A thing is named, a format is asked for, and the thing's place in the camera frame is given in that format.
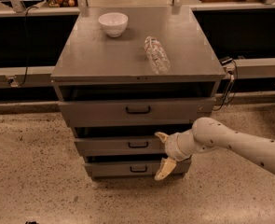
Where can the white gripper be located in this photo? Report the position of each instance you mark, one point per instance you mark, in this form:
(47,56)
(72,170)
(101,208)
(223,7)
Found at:
(172,146)

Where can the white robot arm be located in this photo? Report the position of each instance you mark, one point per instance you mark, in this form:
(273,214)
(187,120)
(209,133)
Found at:
(208,134)

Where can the grey top drawer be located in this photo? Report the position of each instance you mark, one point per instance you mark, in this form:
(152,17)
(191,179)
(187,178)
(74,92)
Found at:
(135,112)

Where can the grey drawer cabinet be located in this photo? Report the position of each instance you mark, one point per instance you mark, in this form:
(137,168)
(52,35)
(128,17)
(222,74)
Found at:
(96,67)

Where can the clear plastic water bottle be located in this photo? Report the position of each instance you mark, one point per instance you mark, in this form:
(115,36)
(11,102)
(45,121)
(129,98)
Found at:
(156,56)

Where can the black power adapter right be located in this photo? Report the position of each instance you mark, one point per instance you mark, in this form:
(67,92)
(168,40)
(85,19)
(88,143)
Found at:
(225,60)

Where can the white ceramic bowl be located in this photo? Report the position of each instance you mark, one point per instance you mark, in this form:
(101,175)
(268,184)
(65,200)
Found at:
(114,23)

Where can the wall power outlet left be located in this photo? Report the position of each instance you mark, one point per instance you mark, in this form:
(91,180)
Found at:
(13,82)

